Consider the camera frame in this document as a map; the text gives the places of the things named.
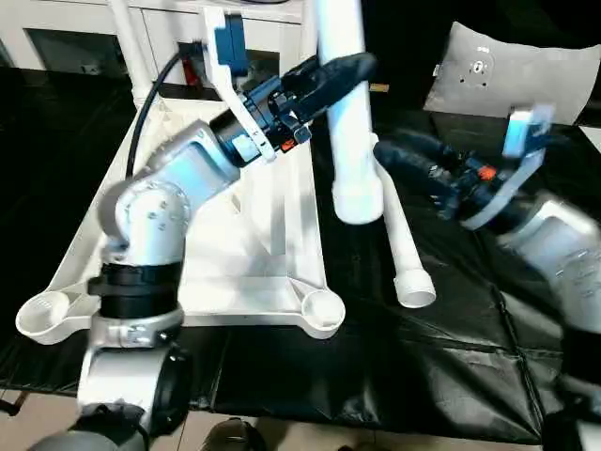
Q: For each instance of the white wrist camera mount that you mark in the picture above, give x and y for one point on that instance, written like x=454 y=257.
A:
x=521 y=155
x=220 y=61

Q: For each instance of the black box with gold label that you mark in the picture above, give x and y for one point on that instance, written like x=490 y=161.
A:
x=404 y=42

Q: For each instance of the black metal support bar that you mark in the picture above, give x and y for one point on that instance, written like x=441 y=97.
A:
x=11 y=403

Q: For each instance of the grey cushion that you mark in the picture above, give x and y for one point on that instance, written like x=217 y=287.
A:
x=507 y=70

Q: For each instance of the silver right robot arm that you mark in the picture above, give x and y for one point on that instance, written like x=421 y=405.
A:
x=554 y=253

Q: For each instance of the dark robot left foot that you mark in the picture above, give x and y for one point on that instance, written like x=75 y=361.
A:
x=235 y=434

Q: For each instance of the white flat board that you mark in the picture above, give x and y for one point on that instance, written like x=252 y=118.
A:
x=591 y=132

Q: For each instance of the white glass-door cabinet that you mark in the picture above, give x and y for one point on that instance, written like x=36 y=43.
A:
x=70 y=33

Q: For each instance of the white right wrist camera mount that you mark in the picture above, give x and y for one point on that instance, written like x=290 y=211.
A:
x=521 y=155

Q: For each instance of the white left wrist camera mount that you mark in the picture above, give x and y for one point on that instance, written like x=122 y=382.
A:
x=220 y=61

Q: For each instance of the black work mat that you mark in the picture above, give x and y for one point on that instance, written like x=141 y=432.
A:
x=446 y=352

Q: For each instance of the white plastic table top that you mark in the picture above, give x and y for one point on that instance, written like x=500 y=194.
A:
x=263 y=235

